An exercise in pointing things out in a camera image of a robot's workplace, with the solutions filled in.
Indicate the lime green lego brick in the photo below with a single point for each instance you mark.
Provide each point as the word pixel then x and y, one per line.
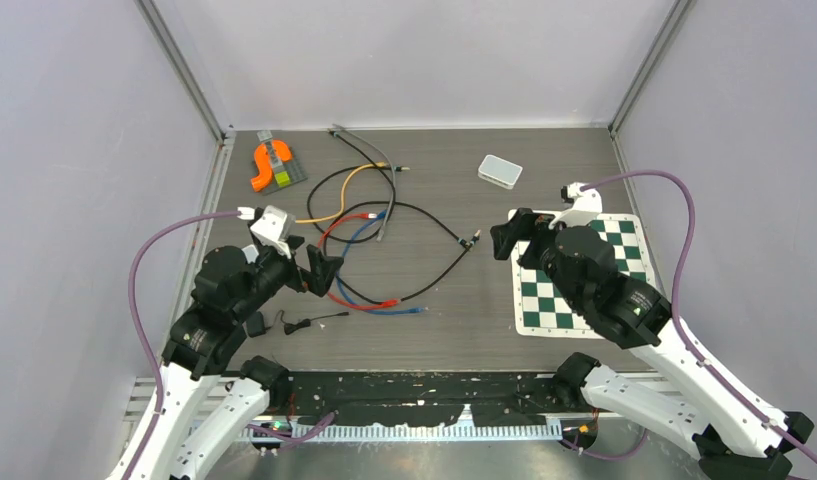
pixel 282 179

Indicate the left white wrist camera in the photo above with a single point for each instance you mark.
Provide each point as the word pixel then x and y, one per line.
pixel 269 227

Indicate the black power adapter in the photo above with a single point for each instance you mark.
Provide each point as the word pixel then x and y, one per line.
pixel 258 325

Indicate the green white chessboard mat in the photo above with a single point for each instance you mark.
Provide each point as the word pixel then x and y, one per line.
pixel 598 283

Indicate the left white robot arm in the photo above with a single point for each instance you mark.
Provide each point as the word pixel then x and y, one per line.
pixel 230 288

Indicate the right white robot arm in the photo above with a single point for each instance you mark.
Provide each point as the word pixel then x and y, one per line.
pixel 730 437

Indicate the orange S-shaped block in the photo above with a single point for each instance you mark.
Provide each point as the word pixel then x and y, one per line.
pixel 270 157

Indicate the white network switch far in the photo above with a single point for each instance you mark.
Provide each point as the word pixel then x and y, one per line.
pixel 499 172

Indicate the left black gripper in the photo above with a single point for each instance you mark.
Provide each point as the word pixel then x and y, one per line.
pixel 323 268

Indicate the grey lego baseplate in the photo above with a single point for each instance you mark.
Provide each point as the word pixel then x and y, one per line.
pixel 295 168

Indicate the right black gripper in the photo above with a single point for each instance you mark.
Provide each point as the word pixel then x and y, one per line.
pixel 535 227

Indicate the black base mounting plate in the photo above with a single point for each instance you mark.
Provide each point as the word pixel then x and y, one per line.
pixel 425 398

